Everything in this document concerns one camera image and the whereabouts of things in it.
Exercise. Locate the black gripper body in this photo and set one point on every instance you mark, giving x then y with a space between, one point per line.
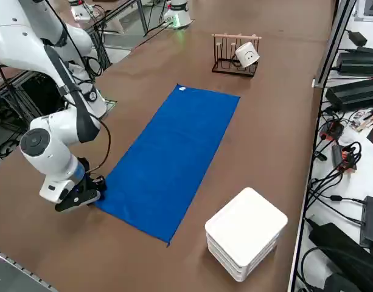
78 199

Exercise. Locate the blue microfibre towel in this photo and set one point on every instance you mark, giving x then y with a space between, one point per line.
168 158

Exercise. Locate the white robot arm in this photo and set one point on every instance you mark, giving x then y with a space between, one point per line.
178 12
9 36

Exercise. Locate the white stacked drawer box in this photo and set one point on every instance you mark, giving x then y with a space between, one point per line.
247 222

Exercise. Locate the white smiley face cup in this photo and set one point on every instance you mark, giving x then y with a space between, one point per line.
248 54

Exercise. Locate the black device with red ports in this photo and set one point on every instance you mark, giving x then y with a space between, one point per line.
332 130

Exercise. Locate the orange connector cluster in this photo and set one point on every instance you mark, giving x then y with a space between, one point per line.
347 159

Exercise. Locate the large black bag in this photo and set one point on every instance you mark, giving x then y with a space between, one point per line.
341 252

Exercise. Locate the ribbed black power supply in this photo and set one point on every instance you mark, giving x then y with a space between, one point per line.
353 94

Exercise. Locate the flat black box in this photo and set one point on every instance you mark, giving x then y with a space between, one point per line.
371 222

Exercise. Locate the long black power supply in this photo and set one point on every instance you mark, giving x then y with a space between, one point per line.
359 62

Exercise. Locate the small black power adapter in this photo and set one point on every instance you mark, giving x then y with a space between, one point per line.
358 38

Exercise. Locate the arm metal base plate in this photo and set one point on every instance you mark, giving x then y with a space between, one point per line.
111 105

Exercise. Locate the aluminium table edge rail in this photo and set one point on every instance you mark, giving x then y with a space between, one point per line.
16 267

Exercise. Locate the aluminium frame post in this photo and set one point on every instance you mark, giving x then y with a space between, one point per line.
333 45

